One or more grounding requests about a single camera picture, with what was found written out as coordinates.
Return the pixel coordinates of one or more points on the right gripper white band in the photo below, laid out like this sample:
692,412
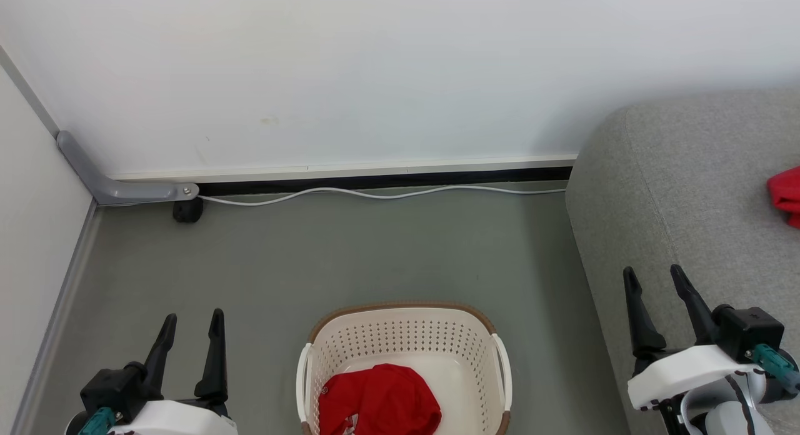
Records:
681,372

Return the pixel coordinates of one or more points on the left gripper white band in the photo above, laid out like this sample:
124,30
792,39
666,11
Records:
181,419

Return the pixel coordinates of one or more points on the plain red garment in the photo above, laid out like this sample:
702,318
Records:
787,194

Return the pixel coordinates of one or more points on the red garment with small logo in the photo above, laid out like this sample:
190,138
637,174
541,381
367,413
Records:
387,397

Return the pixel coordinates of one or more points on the grey fabric sofa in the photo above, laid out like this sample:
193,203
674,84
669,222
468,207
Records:
687,191

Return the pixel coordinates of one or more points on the grey floor skirting strip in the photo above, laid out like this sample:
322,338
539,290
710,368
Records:
53,322

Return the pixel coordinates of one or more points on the black caster foot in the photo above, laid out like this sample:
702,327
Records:
187,211

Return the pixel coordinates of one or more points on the cream perforated laundry basket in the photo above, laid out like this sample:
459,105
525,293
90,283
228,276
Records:
406,335

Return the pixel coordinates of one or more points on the black baseboard strip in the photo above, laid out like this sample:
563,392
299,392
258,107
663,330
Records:
406,179

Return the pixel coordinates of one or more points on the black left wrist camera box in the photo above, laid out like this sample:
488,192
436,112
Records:
112,391

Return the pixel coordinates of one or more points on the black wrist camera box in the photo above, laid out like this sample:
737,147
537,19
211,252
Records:
112,391
747,329

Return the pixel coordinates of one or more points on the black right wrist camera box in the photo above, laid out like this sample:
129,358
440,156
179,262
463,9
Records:
747,329

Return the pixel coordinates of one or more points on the grey metal partition bracket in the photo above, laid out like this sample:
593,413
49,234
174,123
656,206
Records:
119,190

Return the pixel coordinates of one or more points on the white wall trim strip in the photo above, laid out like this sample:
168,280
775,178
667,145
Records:
375,168

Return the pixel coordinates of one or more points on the grey wall corner strip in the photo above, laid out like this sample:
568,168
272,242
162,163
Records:
28,91

